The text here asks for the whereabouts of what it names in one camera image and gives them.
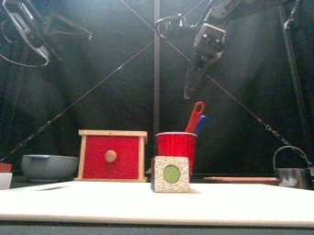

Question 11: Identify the toy sushi roll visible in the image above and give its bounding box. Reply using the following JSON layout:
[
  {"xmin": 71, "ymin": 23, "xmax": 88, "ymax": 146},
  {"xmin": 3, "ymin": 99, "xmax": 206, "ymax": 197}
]
[{"xmin": 149, "ymin": 155, "xmax": 190, "ymax": 194}]

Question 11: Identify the blue plastic utensil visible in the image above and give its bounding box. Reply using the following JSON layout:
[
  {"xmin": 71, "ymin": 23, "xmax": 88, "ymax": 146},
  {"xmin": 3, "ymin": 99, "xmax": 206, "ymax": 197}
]
[{"xmin": 192, "ymin": 115, "xmax": 208, "ymax": 136}]

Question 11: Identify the red plastic cup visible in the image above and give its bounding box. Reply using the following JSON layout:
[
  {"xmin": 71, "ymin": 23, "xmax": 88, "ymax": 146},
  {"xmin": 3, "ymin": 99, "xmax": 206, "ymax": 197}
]
[{"xmin": 154, "ymin": 131, "xmax": 198, "ymax": 177}]

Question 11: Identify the wooden box with red drawer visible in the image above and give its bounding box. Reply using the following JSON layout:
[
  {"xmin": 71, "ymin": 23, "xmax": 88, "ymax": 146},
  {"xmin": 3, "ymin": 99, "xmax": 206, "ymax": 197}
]
[{"xmin": 73, "ymin": 129, "xmax": 148, "ymax": 184}]

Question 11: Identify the grey blue bowl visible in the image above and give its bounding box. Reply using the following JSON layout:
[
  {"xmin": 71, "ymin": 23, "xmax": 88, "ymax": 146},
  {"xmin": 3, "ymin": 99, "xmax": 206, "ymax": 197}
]
[{"xmin": 21, "ymin": 154, "xmax": 80, "ymax": 184}]

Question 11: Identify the small metal bucket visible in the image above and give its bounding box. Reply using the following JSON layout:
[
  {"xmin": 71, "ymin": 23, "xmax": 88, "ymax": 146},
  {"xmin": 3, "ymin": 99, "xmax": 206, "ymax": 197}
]
[{"xmin": 272, "ymin": 145, "xmax": 314, "ymax": 190}]

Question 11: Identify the red and white toy piece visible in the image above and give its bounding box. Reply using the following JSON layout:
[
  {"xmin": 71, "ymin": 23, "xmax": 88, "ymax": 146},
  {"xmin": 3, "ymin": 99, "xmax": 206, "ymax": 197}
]
[{"xmin": 0, "ymin": 162, "xmax": 13, "ymax": 191}]

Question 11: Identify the white cutting board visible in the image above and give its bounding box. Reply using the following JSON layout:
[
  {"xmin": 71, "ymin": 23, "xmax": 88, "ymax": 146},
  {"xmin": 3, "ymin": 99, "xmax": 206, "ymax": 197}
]
[{"xmin": 0, "ymin": 180, "xmax": 314, "ymax": 229}]

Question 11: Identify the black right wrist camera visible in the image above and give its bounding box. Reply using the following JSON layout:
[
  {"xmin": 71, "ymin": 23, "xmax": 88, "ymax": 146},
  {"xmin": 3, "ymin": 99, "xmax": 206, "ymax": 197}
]
[{"xmin": 164, "ymin": 17, "xmax": 193, "ymax": 39}]

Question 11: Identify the black upright frame pole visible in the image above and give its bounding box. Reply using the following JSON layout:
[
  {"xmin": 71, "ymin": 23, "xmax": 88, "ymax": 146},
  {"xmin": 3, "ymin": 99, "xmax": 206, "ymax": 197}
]
[{"xmin": 152, "ymin": 0, "xmax": 161, "ymax": 136}]

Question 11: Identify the black looped camera cable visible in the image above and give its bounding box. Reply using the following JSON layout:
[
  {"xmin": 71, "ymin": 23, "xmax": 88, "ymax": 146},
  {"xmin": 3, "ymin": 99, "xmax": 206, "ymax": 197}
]
[{"xmin": 153, "ymin": 13, "xmax": 185, "ymax": 39}]

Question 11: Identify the black slanted frame post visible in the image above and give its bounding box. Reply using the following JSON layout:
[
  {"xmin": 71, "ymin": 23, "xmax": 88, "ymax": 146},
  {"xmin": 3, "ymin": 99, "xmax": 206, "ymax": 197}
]
[{"xmin": 277, "ymin": 4, "xmax": 311, "ymax": 148}]

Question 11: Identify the thin diagonal brace wire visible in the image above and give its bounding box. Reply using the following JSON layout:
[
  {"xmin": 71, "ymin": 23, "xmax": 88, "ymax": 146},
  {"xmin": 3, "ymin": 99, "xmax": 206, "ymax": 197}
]
[
  {"xmin": 113, "ymin": 0, "xmax": 314, "ymax": 169},
  {"xmin": 0, "ymin": 8, "xmax": 197, "ymax": 162}
]

